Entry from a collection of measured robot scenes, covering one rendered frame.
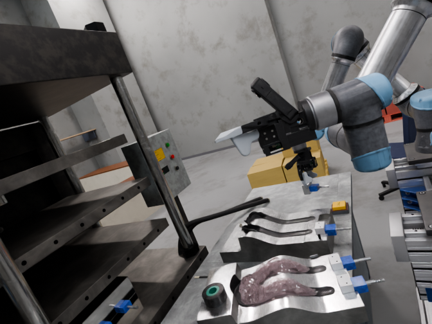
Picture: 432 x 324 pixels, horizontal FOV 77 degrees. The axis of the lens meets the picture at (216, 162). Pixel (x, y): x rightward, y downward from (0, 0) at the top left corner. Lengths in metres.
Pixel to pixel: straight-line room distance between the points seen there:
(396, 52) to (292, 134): 0.32
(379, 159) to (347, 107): 0.13
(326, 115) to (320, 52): 6.75
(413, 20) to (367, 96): 0.24
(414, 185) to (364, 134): 0.84
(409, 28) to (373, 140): 0.28
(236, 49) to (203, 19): 1.27
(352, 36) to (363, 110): 0.72
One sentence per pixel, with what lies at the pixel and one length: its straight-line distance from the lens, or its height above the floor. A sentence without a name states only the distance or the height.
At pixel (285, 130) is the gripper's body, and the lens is 0.59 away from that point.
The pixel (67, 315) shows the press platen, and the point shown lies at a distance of 1.23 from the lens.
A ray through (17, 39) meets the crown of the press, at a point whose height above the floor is 1.95.
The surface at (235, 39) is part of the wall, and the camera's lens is 7.94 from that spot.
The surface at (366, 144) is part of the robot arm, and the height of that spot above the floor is 1.35.
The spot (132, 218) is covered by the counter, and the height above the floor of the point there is 0.16.
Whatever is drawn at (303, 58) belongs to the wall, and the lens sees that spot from 7.39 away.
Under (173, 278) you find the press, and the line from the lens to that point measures 1.51.
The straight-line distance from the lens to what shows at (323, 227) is 1.20.
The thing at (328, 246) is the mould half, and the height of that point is 0.86.
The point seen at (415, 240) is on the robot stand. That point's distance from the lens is 0.98.
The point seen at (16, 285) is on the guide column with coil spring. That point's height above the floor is 1.23.
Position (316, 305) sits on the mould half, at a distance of 0.98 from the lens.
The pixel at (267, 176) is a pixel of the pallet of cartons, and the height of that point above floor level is 0.30.
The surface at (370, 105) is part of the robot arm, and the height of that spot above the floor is 1.42.
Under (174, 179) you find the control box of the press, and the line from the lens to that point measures 1.74.
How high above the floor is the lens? 1.53
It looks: 12 degrees down
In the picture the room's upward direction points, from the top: 21 degrees counter-clockwise
